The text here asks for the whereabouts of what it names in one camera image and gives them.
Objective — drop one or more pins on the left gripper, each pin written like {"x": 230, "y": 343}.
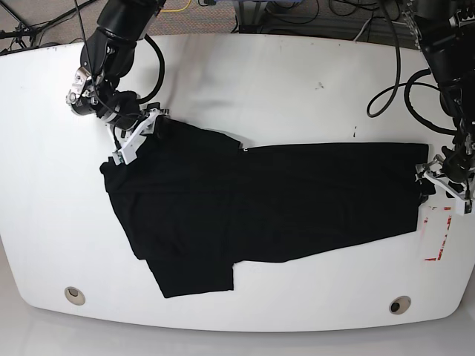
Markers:
{"x": 453, "y": 171}

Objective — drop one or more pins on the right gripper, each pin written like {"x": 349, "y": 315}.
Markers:
{"x": 128, "y": 137}

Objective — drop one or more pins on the black T-shirt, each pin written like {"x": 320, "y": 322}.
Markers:
{"x": 196, "y": 203}

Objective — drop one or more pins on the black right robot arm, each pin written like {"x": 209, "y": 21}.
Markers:
{"x": 106, "y": 57}

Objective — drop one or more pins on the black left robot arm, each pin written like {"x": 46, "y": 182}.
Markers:
{"x": 444, "y": 32}

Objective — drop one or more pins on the red tape marking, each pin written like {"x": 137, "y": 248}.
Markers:
{"x": 435, "y": 228}

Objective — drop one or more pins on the black tripod stand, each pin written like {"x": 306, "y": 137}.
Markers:
{"x": 27, "y": 36}

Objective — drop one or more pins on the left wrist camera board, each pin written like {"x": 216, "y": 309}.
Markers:
{"x": 468, "y": 207}

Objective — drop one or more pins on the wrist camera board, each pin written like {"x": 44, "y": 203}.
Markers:
{"x": 118, "y": 158}
{"x": 468, "y": 207}

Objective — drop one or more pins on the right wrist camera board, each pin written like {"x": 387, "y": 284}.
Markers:
{"x": 118, "y": 158}

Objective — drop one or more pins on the right table cable grommet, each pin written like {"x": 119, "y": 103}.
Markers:
{"x": 400, "y": 305}

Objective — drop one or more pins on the table cable grommet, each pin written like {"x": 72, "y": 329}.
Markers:
{"x": 400, "y": 305}
{"x": 75, "y": 296}

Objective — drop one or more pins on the left table cable grommet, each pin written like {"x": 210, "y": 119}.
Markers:
{"x": 75, "y": 296}

